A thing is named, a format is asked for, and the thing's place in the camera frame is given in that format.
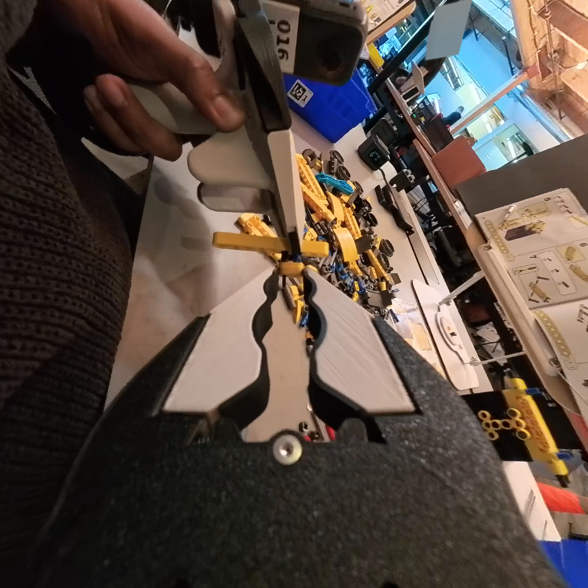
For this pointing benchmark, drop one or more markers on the instruction booklet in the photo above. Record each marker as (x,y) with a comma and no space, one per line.
(542,257)

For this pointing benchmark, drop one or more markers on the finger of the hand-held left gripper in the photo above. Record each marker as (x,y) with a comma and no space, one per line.
(287,183)

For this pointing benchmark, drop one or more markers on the black device with screen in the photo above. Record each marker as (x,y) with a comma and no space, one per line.
(374,154)

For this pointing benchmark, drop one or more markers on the yellow toy beam with holes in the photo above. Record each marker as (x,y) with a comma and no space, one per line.
(243,241)

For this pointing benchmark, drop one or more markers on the pile of toy building parts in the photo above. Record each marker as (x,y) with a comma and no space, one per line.
(340,239)

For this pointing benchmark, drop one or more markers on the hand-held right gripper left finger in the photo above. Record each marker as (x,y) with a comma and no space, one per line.
(216,363)

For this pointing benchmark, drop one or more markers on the small yellow connector black axle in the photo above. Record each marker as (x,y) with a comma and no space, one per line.
(291,268)

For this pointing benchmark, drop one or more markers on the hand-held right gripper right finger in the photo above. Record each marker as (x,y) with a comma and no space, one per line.
(363,363)

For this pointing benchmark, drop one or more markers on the white book stand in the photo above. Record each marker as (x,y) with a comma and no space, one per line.
(427,298)

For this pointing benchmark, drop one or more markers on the blue plastic bin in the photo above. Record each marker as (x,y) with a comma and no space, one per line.
(335,110)

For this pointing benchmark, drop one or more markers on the person's left hand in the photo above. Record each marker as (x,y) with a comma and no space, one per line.
(138,41)

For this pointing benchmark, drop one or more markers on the printed toy box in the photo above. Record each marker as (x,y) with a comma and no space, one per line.
(528,413)

